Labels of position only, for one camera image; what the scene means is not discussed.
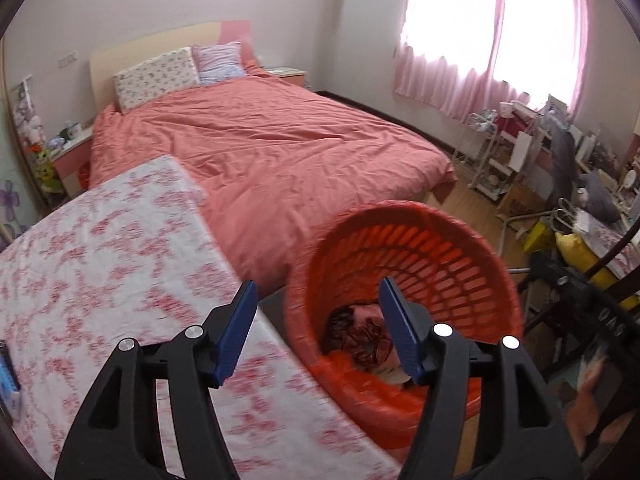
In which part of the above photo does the person's right hand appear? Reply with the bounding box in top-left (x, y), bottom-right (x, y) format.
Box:
top-left (564, 355), bottom-right (632, 457)

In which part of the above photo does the grey chair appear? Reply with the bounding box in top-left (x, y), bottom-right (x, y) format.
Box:
top-left (547, 125), bottom-right (583, 196)

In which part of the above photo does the coral pink bed blanket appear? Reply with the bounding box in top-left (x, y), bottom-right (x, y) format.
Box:
top-left (89, 75), bottom-right (457, 306)

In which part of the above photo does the white wire rack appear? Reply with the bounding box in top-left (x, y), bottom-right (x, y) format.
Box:
top-left (452, 110), bottom-right (521, 203)

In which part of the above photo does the green yellow plush toy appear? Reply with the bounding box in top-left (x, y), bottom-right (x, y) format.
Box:
top-left (32, 145), bottom-right (58, 186)

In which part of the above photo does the white plush toy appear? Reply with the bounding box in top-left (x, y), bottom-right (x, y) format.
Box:
top-left (15, 112), bottom-right (46, 143)

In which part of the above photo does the purple flower wardrobe door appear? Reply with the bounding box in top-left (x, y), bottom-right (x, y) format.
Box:
top-left (0, 40), bottom-right (36, 241)

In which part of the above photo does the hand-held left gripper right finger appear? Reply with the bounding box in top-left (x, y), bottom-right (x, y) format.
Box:
top-left (377, 276), bottom-right (583, 480)

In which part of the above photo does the blue packet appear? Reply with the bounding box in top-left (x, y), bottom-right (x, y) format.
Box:
top-left (0, 342), bottom-right (23, 396)

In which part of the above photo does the white floral pillow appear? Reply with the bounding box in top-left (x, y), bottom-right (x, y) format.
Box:
top-left (113, 47), bottom-right (201, 114)

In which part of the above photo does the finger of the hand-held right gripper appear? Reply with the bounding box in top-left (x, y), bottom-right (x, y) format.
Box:
top-left (529, 251), bottom-right (576, 286)

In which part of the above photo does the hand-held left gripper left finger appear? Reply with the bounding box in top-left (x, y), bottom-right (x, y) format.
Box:
top-left (54, 280), bottom-right (259, 480)

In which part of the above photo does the grey cushion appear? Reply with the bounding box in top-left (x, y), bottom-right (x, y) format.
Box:
top-left (577, 170), bottom-right (621, 223)

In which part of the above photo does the reddish brown patterned cloth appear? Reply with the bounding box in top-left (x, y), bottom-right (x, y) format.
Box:
top-left (325, 304), bottom-right (401, 376)

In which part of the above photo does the pink striped pillow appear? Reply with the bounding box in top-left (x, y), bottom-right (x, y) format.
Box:
top-left (192, 41), bottom-right (247, 86)

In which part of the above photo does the pink white nightstand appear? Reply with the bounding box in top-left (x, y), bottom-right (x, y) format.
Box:
top-left (265, 66), bottom-right (308, 92)
top-left (50, 127), bottom-right (96, 196)

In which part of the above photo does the orange plastic basket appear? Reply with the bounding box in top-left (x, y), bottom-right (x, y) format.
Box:
top-left (285, 200), bottom-right (526, 451)

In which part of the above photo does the pink floral tablecloth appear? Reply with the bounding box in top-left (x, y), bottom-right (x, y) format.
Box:
top-left (0, 155), bottom-right (401, 480)

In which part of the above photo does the pink sheer curtain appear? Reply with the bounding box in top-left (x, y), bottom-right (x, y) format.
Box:
top-left (392, 0), bottom-right (506, 121)
top-left (492, 0), bottom-right (591, 126)

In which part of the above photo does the beige bed headboard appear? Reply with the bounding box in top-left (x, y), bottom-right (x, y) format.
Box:
top-left (89, 20), bottom-right (251, 111)

